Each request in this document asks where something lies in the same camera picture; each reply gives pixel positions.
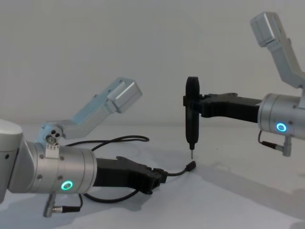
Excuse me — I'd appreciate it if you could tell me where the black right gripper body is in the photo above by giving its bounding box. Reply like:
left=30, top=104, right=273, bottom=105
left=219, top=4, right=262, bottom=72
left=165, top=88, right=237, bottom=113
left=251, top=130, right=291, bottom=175
left=201, top=92, right=262, bottom=124

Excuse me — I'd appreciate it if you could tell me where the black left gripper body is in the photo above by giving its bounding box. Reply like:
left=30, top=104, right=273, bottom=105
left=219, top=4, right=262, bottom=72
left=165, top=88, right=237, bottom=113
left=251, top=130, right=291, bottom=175
left=93, top=156, right=155, bottom=192

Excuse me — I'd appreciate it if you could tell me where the black electric screwdriver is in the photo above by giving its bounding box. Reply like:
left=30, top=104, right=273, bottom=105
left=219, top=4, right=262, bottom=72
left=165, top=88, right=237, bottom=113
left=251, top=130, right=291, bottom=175
left=185, top=76, right=203, bottom=160

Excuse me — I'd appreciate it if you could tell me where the black cable with plug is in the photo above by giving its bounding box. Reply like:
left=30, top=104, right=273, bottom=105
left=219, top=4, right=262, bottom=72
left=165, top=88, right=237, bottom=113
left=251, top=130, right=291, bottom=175
left=63, top=135, right=197, bottom=204

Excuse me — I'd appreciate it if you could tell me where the white table cloth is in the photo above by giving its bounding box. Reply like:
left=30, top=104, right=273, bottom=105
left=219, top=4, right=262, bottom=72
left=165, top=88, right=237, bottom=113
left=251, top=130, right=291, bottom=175
left=0, top=123, right=305, bottom=229

